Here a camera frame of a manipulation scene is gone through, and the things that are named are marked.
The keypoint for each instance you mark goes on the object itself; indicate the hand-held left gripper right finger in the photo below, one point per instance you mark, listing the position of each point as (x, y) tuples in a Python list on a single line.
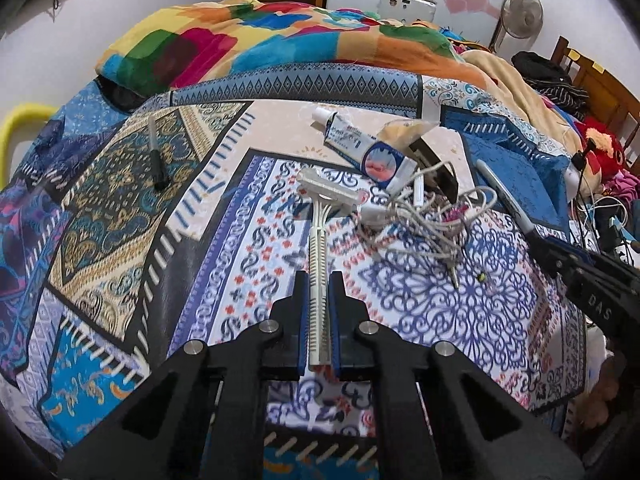
[(336, 325)]

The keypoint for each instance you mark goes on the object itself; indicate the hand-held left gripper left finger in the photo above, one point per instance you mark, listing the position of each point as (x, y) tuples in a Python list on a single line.
[(300, 325)]

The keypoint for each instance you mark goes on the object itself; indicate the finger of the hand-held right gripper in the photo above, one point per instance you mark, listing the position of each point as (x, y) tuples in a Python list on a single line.
[(590, 256), (555, 262)]

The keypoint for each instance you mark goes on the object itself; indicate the white disposable razor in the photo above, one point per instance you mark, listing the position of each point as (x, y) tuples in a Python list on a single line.
[(317, 260)]

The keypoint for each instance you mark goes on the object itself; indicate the black marker pen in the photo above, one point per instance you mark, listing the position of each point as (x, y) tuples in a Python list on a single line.
[(159, 165), (500, 195)]

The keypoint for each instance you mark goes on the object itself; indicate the dark brown packet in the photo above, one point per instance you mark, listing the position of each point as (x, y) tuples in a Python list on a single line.
[(440, 170)]

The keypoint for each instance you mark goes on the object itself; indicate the white toothpaste tube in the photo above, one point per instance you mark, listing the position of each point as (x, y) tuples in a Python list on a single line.
[(360, 147)]

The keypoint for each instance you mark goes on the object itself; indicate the clear plastic wrapper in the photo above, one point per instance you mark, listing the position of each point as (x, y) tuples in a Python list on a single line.
[(400, 132)]

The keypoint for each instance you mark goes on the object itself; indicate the pink cloth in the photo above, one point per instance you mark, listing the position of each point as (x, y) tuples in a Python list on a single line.
[(622, 182)]

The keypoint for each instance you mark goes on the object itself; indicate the brown plush toy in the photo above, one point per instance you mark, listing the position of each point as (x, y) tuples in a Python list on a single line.
[(600, 395)]

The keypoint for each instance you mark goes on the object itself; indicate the red plush toy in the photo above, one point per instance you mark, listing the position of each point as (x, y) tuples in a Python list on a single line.
[(605, 145)]

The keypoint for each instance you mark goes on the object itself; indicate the wooden headboard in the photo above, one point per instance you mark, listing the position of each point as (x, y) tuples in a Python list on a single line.
[(600, 85)]

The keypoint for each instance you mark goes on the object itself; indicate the beige blanket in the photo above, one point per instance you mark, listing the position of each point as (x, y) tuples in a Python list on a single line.
[(510, 85)]

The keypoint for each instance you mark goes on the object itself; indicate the blue patterned bedsheet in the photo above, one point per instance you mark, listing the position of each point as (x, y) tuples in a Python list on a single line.
[(150, 210)]

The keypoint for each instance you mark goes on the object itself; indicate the black clothes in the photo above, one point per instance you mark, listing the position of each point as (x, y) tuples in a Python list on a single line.
[(540, 67)]

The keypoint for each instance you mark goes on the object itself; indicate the standing fan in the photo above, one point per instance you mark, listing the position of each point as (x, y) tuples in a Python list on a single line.
[(522, 12)]

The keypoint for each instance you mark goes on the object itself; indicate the colourful patchwork blanket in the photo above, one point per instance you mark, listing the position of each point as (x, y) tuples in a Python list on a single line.
[(275, 35)]

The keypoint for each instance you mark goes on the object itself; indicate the white appliance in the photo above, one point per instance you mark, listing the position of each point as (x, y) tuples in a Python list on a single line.
[(405, 5)]

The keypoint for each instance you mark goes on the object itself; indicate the yellow padded bar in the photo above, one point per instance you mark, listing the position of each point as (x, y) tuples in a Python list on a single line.
[(20, 112)]

